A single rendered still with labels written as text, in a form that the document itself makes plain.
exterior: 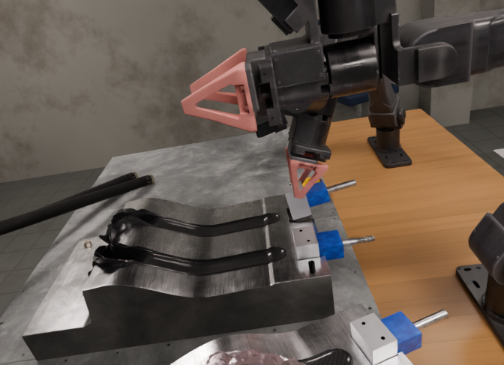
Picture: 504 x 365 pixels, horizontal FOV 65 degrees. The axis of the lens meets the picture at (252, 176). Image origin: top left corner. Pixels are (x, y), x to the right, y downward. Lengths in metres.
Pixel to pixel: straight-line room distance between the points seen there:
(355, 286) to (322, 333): 0.16
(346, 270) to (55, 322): 0.50
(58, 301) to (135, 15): 2.75
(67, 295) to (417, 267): 0.62
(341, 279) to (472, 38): 0.46
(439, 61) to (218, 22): 2.86
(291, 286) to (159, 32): 2.85
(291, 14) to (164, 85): 2.99
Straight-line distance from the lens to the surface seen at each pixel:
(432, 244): 0.83
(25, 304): 0.95
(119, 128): 3.60
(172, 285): 0.65
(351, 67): 0.42
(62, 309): 0.77
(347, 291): 0.72
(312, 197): 0.73
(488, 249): 0.62
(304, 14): 0.41
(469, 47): 0.45
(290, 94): 0.42
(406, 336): 0.57
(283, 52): 0.40
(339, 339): 0.59
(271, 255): 0.68
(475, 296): 0.73
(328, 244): 0.65
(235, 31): 3.22
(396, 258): 0.79
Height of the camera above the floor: 1.31
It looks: 27 degrees down
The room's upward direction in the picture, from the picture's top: 11 degrees counter-clockwise
